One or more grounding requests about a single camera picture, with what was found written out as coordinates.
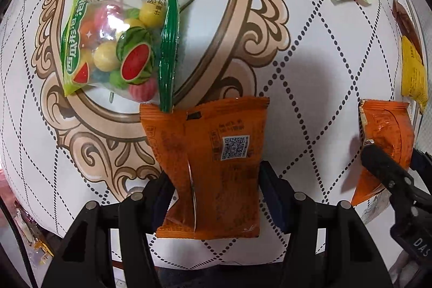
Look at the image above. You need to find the brown snack packet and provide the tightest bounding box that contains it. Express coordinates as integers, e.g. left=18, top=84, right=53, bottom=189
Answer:
left=392, top=0, right=423, bottom=55

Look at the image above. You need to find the yellow snack packet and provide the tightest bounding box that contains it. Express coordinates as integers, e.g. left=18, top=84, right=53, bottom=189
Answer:
left=401, top=36, right=428, bottom=113

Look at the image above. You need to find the orange snack packet with QR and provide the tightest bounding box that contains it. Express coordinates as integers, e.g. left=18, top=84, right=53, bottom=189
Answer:
left=140, top=96, right=269, bottom=240

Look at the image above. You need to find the watermelon candy clear bag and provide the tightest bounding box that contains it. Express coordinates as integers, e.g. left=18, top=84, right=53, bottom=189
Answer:
left=61, top=0, right=180, bottom=113

